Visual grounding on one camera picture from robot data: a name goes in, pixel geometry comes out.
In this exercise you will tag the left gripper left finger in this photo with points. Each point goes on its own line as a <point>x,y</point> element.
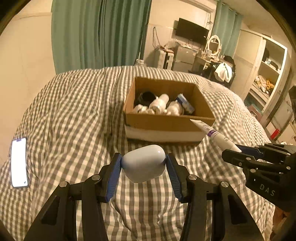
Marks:
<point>98,189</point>

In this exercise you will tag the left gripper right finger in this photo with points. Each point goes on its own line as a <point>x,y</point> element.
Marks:
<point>189,189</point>

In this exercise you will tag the white purple cream tube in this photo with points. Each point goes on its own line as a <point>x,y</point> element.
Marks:
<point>222,142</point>

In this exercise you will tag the white earbuds case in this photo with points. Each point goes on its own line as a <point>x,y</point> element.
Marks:
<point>144,164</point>

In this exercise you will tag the white bottle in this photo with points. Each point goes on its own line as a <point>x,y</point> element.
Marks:
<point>159,104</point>

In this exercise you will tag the blue tissue pack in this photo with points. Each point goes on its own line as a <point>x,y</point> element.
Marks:
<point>188,108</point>

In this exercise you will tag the gray checkered bed cover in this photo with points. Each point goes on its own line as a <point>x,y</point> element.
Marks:
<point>74,126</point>

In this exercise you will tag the small white carton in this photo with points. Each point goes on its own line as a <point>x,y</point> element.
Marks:
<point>174,109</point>

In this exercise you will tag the white smartphone on bed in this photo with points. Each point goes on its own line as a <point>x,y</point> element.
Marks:
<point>19,177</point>

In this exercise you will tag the cardboard box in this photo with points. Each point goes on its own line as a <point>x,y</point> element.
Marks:
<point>160,128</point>

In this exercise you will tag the black round jar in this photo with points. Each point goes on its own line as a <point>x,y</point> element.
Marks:
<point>146,98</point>

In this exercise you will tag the chair with white cloth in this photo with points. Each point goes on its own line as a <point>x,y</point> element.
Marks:
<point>224,72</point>

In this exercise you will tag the white wardrobe shelf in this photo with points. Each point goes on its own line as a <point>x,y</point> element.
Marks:
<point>262,67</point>

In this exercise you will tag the gray mini fridge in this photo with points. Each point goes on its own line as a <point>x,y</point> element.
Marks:
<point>184,58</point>

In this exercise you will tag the white round vanity mirror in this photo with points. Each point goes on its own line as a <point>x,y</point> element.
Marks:
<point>213,46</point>

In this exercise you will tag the clear water jug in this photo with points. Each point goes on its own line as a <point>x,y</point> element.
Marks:
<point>140,62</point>

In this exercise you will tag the white suitcase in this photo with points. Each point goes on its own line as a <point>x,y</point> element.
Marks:
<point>163,58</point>

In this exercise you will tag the green curtain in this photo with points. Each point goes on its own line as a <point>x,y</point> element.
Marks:
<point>98,34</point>
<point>227,25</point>

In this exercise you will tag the black wall television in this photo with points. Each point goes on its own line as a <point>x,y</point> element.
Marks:
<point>191,31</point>

